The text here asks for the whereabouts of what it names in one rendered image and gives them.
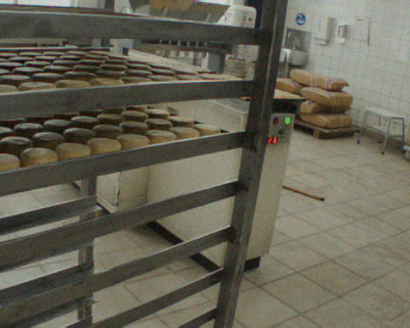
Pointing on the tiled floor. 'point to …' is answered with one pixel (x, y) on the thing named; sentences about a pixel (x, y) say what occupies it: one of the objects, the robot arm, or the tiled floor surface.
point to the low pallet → (325, 129)
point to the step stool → (384, 126)
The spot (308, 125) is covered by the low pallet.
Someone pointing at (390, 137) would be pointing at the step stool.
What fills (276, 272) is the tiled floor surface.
